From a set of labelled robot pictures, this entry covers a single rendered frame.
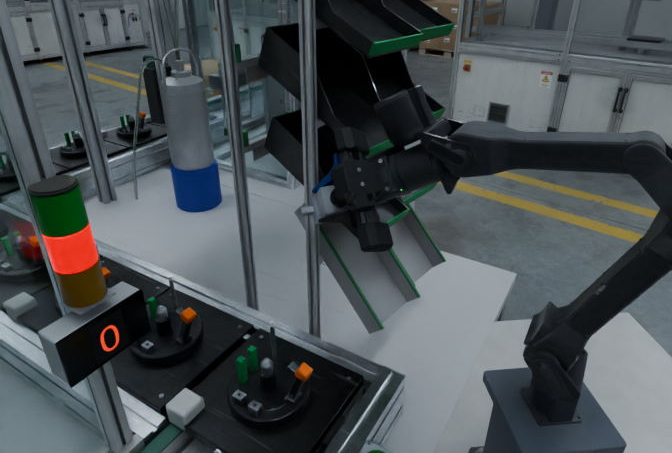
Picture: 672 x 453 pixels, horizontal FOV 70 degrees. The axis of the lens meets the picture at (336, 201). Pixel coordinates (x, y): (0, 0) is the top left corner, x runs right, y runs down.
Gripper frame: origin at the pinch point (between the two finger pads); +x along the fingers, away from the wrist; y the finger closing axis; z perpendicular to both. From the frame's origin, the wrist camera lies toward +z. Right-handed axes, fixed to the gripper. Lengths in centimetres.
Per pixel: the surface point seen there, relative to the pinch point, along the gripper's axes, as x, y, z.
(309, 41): -4.1, -23.8, 3.5
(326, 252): 14.9, 4.4, -17.1
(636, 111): -60, -89, -389
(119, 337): 23.8, 13.2, 21.9
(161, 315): 42.2, 9.2, 1.3
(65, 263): 18.5, 4.4, 30.8
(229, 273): 60, -1, -35
